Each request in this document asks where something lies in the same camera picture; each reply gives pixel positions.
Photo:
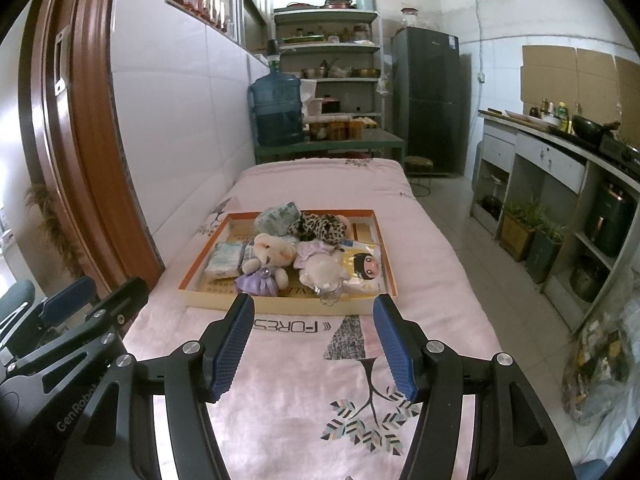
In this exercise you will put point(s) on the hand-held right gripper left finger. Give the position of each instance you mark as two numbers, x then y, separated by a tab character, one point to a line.
230	345

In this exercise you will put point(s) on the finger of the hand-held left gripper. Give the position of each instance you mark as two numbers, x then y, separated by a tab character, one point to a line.
117	305
70	300

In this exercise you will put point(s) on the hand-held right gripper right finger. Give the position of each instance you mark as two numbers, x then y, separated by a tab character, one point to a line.
395	345

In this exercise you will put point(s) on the orange rimmed cardboard box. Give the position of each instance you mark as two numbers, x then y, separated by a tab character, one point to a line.
300	306

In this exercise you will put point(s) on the cartoon face packet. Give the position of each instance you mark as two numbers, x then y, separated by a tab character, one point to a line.
366	266

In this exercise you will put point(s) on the mint patterned tissue pack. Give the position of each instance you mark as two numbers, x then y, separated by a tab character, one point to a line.
277	217
225	259

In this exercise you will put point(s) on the teddy bear purple dress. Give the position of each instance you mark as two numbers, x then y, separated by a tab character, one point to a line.
267	252

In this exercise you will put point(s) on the white plush pink dress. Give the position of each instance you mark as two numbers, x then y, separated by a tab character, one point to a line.
320	267

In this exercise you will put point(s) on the beige foam ball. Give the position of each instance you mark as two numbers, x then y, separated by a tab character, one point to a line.
344	221

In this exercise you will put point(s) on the leopard print cloth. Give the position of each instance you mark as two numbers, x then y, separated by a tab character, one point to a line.
317	227

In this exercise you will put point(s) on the dried plant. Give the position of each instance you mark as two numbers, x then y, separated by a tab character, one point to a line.
50	225

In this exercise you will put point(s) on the yellow planter with plant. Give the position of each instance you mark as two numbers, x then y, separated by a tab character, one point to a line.
517	235

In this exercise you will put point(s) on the black kettle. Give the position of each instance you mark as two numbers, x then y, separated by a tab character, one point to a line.
491	207

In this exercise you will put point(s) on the green planter with plant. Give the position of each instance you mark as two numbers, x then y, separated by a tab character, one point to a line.
545	257

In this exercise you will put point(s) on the round green stool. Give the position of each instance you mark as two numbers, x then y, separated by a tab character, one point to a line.
418	164

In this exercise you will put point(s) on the dark metal pot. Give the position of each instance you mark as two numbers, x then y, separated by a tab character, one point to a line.
587	280

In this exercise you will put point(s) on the green low table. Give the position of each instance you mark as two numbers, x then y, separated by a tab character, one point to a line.
340	141

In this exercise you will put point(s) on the clear plastic rubbish bag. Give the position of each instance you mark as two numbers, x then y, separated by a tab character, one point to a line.
605	370

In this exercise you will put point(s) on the row of amber jars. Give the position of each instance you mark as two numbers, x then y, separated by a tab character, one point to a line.
345	129

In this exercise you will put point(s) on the blue water jug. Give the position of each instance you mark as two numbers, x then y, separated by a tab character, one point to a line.
276	110

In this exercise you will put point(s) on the grey counter cabinet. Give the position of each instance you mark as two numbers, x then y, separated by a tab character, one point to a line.
550	160

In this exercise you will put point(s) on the dark grey fridge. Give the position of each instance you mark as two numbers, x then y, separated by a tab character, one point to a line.
427	105

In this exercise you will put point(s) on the wooden cutting board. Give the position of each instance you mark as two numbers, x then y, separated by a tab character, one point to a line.
502	115

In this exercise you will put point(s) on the green bottle yellow cap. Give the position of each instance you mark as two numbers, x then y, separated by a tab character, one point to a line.
563	116

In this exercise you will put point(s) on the black wok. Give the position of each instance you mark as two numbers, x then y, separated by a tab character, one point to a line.
590	127

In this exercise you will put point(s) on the water jug pump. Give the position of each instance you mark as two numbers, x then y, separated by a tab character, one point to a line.
273	52

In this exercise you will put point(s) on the black gas stove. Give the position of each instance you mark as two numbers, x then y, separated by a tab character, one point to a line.
622	155

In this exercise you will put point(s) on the white shelf unit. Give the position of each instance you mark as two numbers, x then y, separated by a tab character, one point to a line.
327	47

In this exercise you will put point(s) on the glass jar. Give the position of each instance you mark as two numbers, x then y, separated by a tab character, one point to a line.
409	17

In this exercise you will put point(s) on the light blue pot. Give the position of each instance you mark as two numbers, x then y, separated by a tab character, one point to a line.
366	1

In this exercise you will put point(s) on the red lidded pot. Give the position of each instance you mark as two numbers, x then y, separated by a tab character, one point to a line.
339	2

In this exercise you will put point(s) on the brown wooden door frame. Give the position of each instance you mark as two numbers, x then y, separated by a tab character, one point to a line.
80	125

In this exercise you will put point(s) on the cardboard wall sheet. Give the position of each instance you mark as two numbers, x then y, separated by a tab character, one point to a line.
547	75
596	77
629	82

